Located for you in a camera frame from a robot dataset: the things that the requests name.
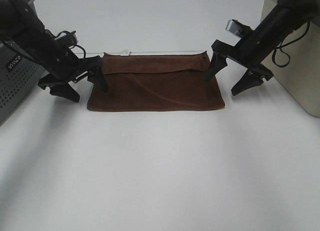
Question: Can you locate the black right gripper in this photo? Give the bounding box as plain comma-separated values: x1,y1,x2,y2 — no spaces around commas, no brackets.
205,30,274,96

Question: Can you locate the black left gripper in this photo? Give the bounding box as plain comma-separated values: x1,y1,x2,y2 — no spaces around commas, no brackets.
37,49,109,103

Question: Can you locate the brown towel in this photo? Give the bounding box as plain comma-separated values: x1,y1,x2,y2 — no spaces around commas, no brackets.
87,51,225,112

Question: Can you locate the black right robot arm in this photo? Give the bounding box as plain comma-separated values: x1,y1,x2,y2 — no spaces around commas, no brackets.
205,0,320,96

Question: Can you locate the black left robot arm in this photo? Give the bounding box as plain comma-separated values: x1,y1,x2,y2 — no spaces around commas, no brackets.
0,0,109,103

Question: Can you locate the white towel label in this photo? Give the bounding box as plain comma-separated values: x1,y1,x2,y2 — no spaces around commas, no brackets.
120,49,131,57

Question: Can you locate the beige plastic bin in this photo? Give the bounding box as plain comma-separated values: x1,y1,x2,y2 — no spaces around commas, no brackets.
259,0,320,117

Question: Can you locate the grey perforated laundry basket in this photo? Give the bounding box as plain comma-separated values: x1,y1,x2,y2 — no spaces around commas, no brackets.
0,40,45,124

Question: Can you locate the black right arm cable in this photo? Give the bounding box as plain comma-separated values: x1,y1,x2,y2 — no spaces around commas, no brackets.
271,20,311,67

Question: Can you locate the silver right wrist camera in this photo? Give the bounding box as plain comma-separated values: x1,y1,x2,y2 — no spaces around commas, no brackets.
225,19,252,39

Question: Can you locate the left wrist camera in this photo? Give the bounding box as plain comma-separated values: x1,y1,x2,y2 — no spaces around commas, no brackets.
55,30,78,49

